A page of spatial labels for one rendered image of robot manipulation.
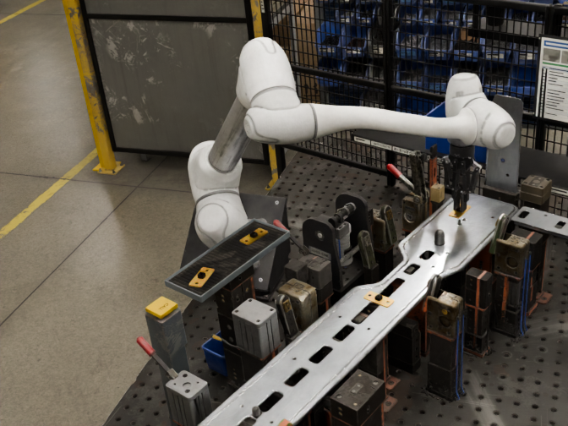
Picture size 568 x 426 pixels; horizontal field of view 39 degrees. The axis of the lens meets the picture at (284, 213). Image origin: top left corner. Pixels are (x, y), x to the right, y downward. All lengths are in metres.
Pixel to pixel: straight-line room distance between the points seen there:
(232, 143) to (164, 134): 2.64
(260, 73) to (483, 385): 1.11
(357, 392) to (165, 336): 0.51
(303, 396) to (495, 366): 0.75
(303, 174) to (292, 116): 1.42
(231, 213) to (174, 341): 0.64
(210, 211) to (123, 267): 1.85
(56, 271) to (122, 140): 1.17
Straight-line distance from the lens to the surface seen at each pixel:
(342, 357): 2.09
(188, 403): 1.96
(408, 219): 2.67
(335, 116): 2.21
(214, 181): 2.65
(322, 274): 2.28
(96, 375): 3.74
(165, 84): 4.93
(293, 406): 1.97
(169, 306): 2.07
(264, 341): 2.09
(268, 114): 2.14
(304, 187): 3.45
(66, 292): 4.32
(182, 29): 4.74
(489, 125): 2.21
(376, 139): 3.07
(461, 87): 2.34
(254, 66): 2.22
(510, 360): 2.55
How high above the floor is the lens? 2.38
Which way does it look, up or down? 31 degrees down
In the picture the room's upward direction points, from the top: 6 degrees counter-clockwise
